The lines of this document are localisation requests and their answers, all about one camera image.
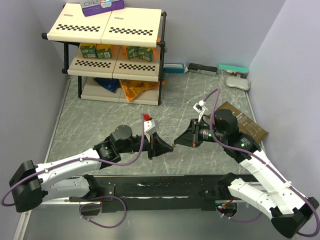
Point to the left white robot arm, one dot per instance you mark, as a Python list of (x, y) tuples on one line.
[(33, 184)]

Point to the blue white flat box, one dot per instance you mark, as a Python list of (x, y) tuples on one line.
[(175, 68)]

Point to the purple white box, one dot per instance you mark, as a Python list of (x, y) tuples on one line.
[(95, 7)]

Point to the blue snack bag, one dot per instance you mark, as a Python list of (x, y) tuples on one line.
[(110, 84)]

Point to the green yellow carton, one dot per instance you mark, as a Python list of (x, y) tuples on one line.
[(104, 51), (146, 53), (88, 50), (132, 52)]

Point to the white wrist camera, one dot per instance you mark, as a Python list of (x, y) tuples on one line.
[(151, 125), (200, 108)]

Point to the brown foil pouch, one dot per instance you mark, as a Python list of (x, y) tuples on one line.
[(246, 125)]

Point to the teal white box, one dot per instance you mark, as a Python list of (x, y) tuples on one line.
[(224, 69)]

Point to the green yellow carton far left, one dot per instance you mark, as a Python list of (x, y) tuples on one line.
[(88, 50)]

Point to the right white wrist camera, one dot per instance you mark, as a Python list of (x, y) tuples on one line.
[(200, 108)]

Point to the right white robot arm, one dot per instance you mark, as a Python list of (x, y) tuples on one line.
[(287, 208)]

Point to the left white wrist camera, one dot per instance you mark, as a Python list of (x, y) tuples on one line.
[(151, 125)]

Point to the grey white pad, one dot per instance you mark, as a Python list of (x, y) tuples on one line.
[(238, 82)]

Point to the black long box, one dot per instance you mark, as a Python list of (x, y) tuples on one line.
[(203, 69)]

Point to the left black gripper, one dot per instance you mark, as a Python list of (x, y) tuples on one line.
[(157, 146)]

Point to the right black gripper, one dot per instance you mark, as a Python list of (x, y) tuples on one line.
[(191, 137)]

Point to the cream black three-tier shelf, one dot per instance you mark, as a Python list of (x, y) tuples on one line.
[(117, 56)]

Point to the green yellow carton right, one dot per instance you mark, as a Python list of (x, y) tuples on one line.
[(146, 53)]

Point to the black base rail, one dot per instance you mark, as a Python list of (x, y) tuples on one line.
[(160, 192)]

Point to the orange snack bag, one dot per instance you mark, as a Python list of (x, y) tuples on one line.
[(133, 88)]

